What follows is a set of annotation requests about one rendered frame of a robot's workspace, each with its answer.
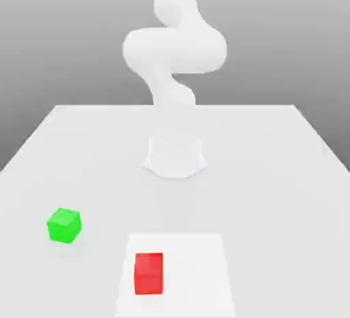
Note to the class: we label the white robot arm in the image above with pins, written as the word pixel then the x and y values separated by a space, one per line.
pixel 175 50

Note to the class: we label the small red cube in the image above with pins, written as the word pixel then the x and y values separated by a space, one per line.
pixel 148 273

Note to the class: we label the small green cube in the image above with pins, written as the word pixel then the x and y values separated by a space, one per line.
pixel 64 225

